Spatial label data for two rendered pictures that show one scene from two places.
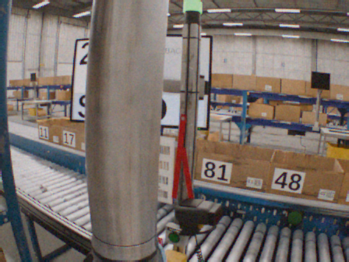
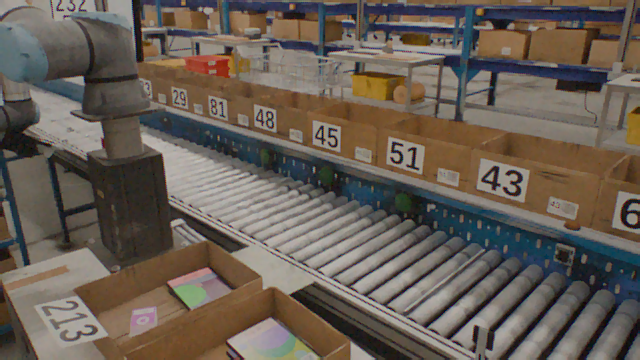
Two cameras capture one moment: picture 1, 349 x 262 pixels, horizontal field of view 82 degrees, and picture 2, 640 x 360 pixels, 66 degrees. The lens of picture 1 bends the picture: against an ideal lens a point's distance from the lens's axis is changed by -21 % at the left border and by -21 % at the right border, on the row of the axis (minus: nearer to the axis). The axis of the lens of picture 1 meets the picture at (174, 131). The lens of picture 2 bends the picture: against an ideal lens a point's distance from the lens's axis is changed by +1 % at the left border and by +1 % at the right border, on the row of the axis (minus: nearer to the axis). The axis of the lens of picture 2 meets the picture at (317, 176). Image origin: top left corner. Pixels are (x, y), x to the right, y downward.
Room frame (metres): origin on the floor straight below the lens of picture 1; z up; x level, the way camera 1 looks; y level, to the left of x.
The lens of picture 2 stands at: (-1.10, -1.45, 1.54)
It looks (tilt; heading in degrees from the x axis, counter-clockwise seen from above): 21 degrees down; 16
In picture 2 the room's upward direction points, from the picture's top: straight up
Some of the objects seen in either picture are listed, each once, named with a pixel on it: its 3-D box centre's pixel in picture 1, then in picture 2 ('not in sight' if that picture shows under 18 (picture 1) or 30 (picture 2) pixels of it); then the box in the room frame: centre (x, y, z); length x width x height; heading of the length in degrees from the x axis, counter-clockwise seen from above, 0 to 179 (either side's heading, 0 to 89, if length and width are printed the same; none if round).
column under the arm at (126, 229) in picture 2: not in sight; (131, 200); (0.12, -0.48, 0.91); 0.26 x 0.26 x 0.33; 57
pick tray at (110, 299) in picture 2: not in sight; (171, 299); (-0.18, -0.79, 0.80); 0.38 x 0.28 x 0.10; 149
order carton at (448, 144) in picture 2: not in sight; (440, 150); (0.77, -1.40, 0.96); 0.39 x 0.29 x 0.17; 63
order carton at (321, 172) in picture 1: (304, 175); (299, 117); (1.13, -0.71, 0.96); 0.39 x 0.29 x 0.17; 62
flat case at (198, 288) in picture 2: not in sight; (203, 290); (-0.09, -0.83, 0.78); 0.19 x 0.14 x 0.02; 54
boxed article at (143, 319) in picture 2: not in sight; (144, 327); (-0.27, -0.77, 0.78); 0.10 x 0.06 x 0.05; 32
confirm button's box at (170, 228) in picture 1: (176, 235); not in sight; (0.63, -0.02, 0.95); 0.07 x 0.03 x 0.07; 62
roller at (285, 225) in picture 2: not in sight; (302, 219); (0.50, -0.92, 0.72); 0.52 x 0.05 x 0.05; 152
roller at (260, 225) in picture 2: not in sight; (291, 214); (0.53, -0.87, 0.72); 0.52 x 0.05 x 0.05; 152
